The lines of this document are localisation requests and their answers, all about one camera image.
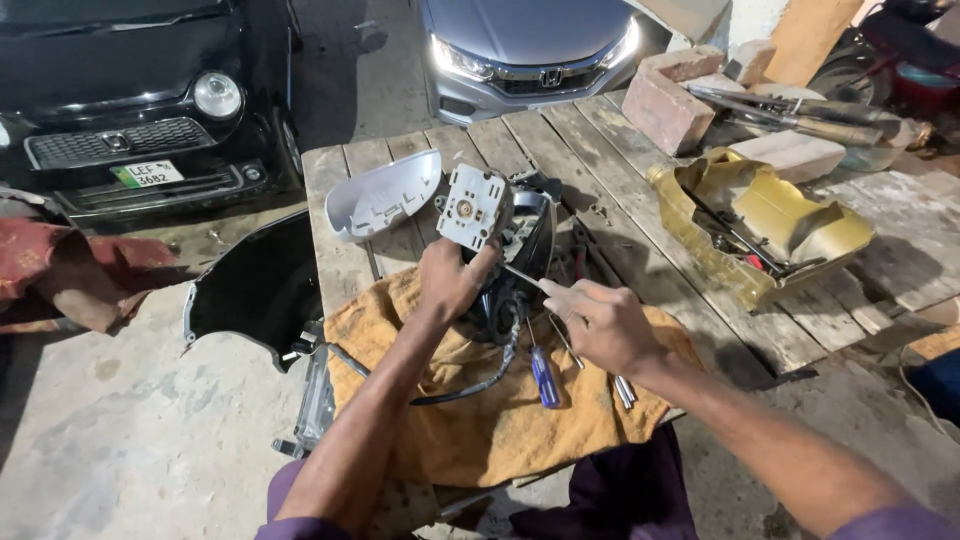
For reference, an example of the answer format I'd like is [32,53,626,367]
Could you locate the person's left hand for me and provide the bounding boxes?
[416,237,503,321]

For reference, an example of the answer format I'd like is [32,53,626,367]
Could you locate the person's right hand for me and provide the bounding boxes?
[537,278,672,379]

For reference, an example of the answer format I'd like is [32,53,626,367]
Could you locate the thin steel screwdriver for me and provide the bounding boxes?
[500,263,544,291]

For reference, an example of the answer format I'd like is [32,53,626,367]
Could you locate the black side mirror housing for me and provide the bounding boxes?
[459,171,564,348]

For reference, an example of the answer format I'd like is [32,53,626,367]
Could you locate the thin metal rod tool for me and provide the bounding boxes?
[549,313,586,371]

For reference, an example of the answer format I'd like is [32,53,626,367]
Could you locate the white mirror actuator plate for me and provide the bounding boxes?
[435,162,516,254]

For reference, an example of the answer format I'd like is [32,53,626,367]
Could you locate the white mirror cover shell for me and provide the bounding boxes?
[324,148,444,245]

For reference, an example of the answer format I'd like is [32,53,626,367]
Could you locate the orange towel cloth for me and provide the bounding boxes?
[322,264,706,490]

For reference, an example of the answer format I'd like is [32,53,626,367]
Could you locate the person's purple clothing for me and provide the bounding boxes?
[253,423,960,540]

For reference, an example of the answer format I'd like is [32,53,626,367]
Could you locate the yellow cut canister with tools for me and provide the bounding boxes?
[646,146,876,312]

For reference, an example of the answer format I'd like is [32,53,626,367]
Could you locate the chrome car lamp unit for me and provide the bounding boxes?
[271,322,337,460]

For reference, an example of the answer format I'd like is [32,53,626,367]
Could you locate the black car body panel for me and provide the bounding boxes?
[182,208,325,375]

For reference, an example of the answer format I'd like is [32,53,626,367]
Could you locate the large red brick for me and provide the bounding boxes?
[621,69,717,158]

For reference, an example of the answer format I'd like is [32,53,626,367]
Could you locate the silver car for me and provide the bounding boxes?
[416,0,645,127]

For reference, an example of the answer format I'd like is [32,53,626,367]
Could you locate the flat white stone block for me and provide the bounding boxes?
[727,129,848,186]

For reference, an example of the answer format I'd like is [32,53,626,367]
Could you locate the pale red brick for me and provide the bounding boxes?
[637,45,726,84]

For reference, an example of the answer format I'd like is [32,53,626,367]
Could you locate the blue object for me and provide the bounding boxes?
[906,346,960,429]

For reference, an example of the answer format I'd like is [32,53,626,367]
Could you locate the leaning wooden board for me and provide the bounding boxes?
[763,0,865,88]

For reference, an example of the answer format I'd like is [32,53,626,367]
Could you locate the black car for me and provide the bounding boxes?
[0,0,305,226]

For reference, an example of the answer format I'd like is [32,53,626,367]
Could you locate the red patterned cloth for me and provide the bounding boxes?
[0,216,181,336]

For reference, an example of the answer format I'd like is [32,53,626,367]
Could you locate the red motorcycle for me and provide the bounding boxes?
[806,0,960,121]

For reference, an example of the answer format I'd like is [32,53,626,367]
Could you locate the red handled pliers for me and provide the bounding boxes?
[570,219,624,290]

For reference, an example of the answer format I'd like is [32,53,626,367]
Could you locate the blue handled screwdriver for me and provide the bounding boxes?
[524,318,563,411]

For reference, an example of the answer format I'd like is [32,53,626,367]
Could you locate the black mirror wiring cable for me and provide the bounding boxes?
[325,296,528,408]

